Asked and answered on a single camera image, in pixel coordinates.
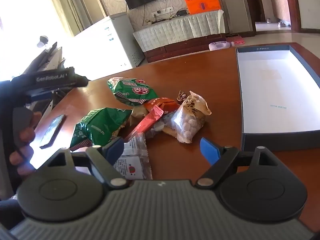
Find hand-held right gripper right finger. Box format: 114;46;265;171
195;137;279;189

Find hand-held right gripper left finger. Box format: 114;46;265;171
46;136;129;189

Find clear packet with white label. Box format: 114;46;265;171
114;132;153;180

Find green striped snack packet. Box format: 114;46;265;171
107;77;159;107
69;107;133;152

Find tan nut snack packet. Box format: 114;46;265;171
172;91;212;144

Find brown snack packet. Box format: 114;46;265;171
130;106;149;128

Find small red snack packet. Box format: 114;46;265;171
124;106;165;142

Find clear packet with white rounds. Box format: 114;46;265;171
146;112;179;139

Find orange snack packet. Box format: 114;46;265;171
144;97;179;117

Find blue-grey cardboard box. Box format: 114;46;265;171
235;45;320;153

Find person's left forearm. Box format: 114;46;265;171
0;155;24;230

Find person's left hand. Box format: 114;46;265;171
9;111;43;177

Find white round object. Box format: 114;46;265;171
37;35;50;48

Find black smartphone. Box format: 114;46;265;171
39;114;67;148

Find white chest freezer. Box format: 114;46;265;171
72;14;145;69

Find beige curtain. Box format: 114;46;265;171
45;0;108;35

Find purple plastic bottle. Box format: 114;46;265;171
209;41;235;51

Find pink slippers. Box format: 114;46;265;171
226;36;245;46

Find cloth-covered TV cabinet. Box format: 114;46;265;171
132;9;224;53

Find brown wooden door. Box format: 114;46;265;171
242;0;265;23

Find wooden kitchen cabinet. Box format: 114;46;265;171
269;0;292;27

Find white wall sockets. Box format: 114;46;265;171
152;6;173;15

